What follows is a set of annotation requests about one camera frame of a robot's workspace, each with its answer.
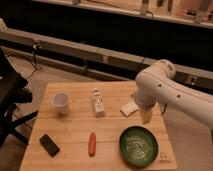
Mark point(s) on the white paper cup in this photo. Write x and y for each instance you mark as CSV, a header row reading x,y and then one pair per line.
x,y
60,102

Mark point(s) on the black eraser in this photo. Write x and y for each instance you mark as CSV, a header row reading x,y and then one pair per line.
x,y
49,145

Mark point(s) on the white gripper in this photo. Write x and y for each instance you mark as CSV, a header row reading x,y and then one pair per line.
x,y
145,102

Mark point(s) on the green plate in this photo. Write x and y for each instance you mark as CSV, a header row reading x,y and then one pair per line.
x,y
138,146

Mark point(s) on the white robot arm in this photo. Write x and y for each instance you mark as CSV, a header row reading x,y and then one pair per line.
x,y
156,82

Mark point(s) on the white sponge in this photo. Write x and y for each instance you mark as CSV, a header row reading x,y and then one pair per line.
x,y
129,108

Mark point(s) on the black office chair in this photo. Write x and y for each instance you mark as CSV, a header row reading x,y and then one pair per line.
x,y
12,91

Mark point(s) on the orange carrot toy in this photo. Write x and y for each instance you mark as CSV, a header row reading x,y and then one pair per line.
x,y
92,144

